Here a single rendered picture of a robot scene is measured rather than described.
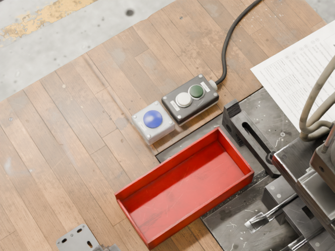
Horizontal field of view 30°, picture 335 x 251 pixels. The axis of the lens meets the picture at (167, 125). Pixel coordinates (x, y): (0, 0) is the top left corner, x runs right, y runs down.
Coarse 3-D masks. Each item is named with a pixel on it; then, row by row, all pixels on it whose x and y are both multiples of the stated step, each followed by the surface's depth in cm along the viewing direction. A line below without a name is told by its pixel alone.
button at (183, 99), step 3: (183, 93) 132; (186, 93) 132; (180, 96) 131; (183, 96) 131; (186, 96) 131; (189, 96) 131; (177, 99) 131; (180, 99) 131; (183, 99) 131; (186, 99) 131; (189, 99) 131; (177, 102) 132; (180, 102) 131; (183, 102) 131; (186, 102) 131; (189, 102) 131; (183, 105) 131; (186, 105) 131
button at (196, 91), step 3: (192, 87) 132; (195, 87) 132; (198, 87) 132; (201, 87) 132; (189, 90) 132; (192, 90) 132; (195, 90) 132; (198, 90) 132; (201, 90) 132; (189, 93) 133; (192, 93) 132; (195, 93) 132; (198, 93) 132; (201, 93) 132; (192, 96) 132; (195, 96) 131; (198, 96) 131
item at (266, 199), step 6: (264, 192) 120; (264, 198) 122; (270, 198) 119; (264, 204) 125; (270, 204) 121; (276, 204) 118; (270, 210) 123; (282, 216) 118; (282, 222) 121; (288, 222) 117; (294, 228) 116; (300, 234) 115
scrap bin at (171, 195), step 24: (192, 144) 124; (216, 144) 130; (168, 168) 127; (192, 168) 128; (216, 168) 128; (240, 168) 127; (120, 192) 121; (144, 192) 126; (168, 192) 126; (192, 192) 126; (216, 192) 126; (144, 216) 124; (168, 216) 124; (192, 216) 120; (144, 240) 120
